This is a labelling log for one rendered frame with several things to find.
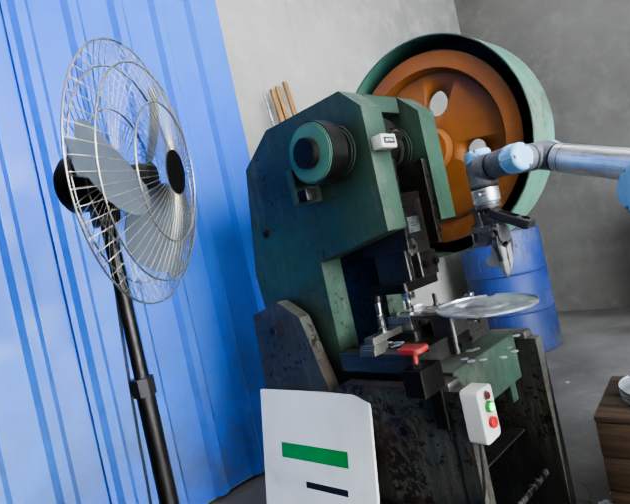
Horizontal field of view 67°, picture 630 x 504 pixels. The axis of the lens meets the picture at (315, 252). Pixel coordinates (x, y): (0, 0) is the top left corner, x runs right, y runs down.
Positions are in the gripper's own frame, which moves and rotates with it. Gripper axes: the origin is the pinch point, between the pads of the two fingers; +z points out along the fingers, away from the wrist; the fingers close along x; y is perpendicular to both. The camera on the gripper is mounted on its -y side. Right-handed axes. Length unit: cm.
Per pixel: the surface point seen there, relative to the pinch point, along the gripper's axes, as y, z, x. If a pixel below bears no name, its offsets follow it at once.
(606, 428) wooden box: -6, 56, -28
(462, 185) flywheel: 29, -30, -36
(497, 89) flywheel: 7, -57, -32
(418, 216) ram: 28.1, -21.2, -3.2
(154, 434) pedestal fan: 46, 16, 89
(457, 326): 18.6, 14.5, 2.8
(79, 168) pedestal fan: 22, -40, 100
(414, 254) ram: 26.3, -9.6, 5.7
